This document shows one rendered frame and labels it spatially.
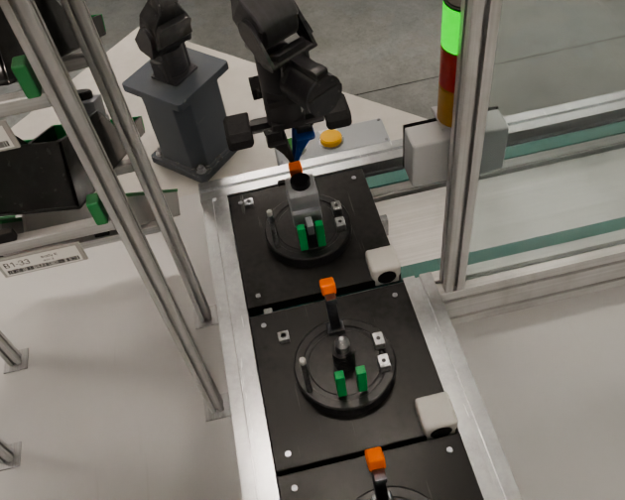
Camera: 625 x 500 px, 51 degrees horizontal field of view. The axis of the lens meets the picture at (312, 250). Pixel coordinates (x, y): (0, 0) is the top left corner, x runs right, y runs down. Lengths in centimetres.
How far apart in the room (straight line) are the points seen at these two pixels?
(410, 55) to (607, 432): 228
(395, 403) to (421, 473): 10
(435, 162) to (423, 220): 33
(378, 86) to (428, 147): 210
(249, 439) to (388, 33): 254
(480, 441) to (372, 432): 14
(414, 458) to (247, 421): 23
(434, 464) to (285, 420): 20
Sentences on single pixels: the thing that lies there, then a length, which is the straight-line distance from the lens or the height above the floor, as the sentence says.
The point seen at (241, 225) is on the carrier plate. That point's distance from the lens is 111.
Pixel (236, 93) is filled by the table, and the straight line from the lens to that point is 155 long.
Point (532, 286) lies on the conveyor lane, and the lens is 108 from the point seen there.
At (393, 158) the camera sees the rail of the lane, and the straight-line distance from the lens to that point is 120.
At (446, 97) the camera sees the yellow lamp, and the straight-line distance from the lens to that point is 78.
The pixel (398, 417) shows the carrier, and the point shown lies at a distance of 90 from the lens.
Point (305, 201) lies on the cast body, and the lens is 99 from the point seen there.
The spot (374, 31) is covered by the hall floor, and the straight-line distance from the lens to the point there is 324.
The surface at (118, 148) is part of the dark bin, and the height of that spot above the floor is 125.
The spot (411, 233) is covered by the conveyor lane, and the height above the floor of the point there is 92.
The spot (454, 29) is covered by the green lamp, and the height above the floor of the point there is 139.
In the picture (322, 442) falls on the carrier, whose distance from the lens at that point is 89.
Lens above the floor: 179
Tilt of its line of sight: 51 degrees down
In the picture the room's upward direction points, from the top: 9 degrees counter-clockwise
